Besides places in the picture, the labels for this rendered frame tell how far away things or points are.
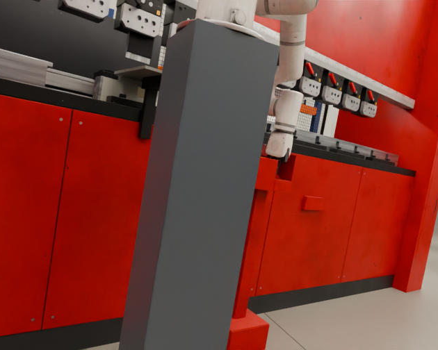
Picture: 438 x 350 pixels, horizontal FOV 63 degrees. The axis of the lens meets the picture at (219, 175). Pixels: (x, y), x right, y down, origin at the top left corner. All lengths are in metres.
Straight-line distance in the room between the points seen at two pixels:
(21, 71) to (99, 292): 0.78
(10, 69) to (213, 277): 0.92
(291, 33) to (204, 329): 0.98
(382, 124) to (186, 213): 2.59
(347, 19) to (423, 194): 1.35
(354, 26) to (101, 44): 1.43
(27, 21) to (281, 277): 1.71
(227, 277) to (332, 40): 1.70
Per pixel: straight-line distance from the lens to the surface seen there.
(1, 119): 1.21
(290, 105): 1.44
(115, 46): 2.01
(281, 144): 1.43
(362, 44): 2.46
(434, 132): 2.97
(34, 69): 1.35
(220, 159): 0.69
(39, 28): 1.92
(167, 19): 1.59
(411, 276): 3.03
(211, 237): 0.71
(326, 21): 2.19
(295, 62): 1.37
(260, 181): 1.36
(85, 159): 1.26
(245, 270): 1.49
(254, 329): 1.54
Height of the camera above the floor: 0.78
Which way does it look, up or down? 4 degrees down
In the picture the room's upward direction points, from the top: 10 degrees clockwise
